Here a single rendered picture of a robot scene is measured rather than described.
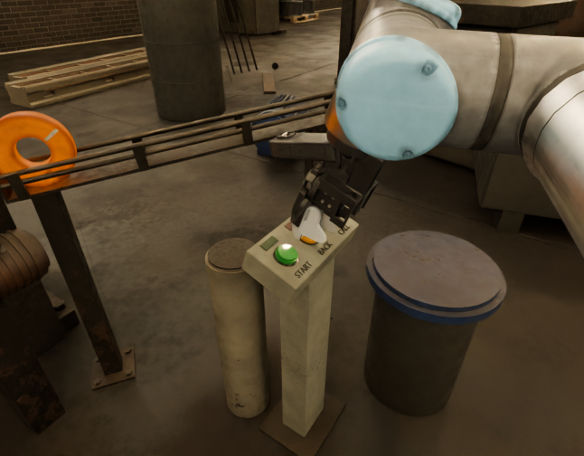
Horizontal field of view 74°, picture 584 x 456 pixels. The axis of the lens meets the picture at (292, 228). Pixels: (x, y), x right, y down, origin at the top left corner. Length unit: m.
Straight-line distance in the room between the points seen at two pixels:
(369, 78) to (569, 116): 0.13
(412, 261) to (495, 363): 0.55
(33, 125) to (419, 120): 0.79
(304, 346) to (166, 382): 0.56
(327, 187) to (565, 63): 0.30
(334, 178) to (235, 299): 0.41
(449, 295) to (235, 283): 0.46
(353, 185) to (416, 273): 0.47
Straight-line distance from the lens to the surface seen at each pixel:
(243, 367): 1.01
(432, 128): 0.32
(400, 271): 0.95
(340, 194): 0.52
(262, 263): 0.66
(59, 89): 4.46
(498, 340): 1.50
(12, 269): 1.02
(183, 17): 3.23
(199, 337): 1.38
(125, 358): 1.38
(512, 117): 0.33
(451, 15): 0.44
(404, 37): 0.32
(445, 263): 1.01
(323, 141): 0.53
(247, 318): 0.88
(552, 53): 0.35
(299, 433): 1.14
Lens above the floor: 1.01
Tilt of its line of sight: 33 degrees down
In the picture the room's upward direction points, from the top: straight up
